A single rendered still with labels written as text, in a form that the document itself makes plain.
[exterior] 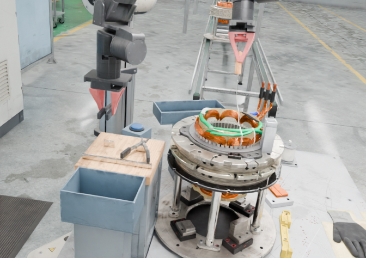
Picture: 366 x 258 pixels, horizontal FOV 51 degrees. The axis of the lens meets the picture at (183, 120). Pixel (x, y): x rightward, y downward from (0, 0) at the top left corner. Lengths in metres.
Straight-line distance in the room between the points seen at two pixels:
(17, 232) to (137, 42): 1.82
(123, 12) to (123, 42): 0.08
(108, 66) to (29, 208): 1.84
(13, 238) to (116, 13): 1.79
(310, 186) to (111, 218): 0.91
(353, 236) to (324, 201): 0.21
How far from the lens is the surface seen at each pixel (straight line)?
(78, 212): 0.91
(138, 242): 1.07
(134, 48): 0.84
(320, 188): 1.61
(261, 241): 1.23
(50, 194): 2.79
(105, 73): 0.92
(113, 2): 0.87
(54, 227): 2.50
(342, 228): 1.40
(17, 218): 2.59
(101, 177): 0.97
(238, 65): 1.04
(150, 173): 0.96
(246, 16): 1.04
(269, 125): 1.03
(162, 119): 1.31
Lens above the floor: 1.57
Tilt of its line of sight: 24 degrees down
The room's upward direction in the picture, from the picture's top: 6 degrees clockwise
